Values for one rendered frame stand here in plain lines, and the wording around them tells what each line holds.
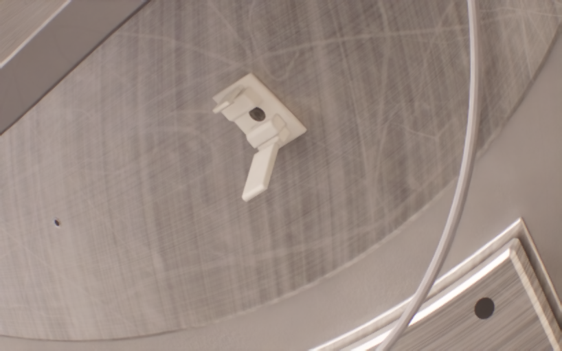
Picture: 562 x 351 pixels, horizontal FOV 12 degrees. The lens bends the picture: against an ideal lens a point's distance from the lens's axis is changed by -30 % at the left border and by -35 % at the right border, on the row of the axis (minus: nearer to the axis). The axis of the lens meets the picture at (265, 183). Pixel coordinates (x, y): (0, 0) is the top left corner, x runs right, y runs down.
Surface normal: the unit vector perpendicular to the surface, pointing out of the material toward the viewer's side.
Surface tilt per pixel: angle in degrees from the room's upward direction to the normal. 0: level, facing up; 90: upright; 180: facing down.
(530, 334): 90
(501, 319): 90
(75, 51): 90
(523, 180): 90
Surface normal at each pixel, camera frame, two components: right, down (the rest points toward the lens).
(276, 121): 0.63, -0.40
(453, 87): -0.41, 0.55
